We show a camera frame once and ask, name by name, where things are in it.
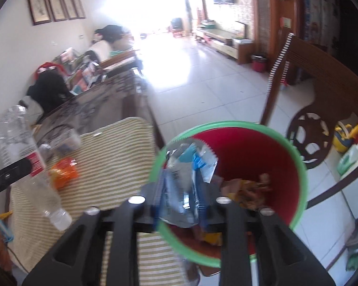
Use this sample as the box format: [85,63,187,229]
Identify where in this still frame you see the small wooden chair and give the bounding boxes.
[171,18,184,38]

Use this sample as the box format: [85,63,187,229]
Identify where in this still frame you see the blue plastic object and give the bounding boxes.
[0,204,14,243]

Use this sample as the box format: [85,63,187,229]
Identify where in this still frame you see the red bin with green rim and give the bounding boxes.
[149,121,308,268]

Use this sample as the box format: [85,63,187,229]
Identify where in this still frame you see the black and white cloth pile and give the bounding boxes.
[89,25,132,61]

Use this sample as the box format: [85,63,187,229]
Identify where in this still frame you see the green striped table mat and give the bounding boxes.
[9,117,185,286]

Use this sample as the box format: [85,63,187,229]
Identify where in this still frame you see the orange snack bag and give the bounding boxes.
[49,158,79,189]

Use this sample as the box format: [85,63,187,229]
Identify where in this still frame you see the small red waste bin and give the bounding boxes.
[251,54,268,72]

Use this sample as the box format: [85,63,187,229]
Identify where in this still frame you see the green and white bottle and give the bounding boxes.
[337,143,358,176]

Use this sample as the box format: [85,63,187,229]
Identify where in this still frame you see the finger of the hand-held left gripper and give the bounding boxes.
[0,156,33,203]

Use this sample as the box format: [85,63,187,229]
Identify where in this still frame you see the framed wall picture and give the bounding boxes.
[70,0,86,19]
[45,0,68,22]
[60,0,79,20]
[26,0,53,26]

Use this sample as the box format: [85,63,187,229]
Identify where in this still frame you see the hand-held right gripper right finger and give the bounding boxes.
[197,183,336,286]

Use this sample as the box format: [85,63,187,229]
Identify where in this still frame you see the rack of magazines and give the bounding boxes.
[60,48,108,94]

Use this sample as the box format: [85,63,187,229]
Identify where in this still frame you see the red and white cloth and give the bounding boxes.
[37,62,63,75]

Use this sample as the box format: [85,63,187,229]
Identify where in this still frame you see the black clothing pile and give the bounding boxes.
[27,71,75,114]

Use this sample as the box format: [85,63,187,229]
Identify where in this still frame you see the clear plastic cup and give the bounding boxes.
[37,128,82,161]

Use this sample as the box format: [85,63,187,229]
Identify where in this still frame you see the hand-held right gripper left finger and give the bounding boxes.
[22,182,168,286]

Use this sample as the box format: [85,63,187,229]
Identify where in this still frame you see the yellow toy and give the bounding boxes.
[333,122,358,154]

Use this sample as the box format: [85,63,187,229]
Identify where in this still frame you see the silver and blue packet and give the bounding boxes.
[157,138,219,228]

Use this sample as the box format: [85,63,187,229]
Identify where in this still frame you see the brown wooden chair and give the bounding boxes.
[261,33,358,212]

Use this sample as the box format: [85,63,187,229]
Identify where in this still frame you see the low television cabinet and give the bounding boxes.
[195,27,254,64]

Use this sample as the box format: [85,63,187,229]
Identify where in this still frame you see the white spiral wrap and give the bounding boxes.
[268,32,295,93]

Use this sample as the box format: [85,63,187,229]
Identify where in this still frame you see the clear plastic bottle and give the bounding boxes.
[0,104,73,231]

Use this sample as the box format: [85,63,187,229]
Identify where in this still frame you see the wooden sofa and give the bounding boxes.
[98,49,144,75]

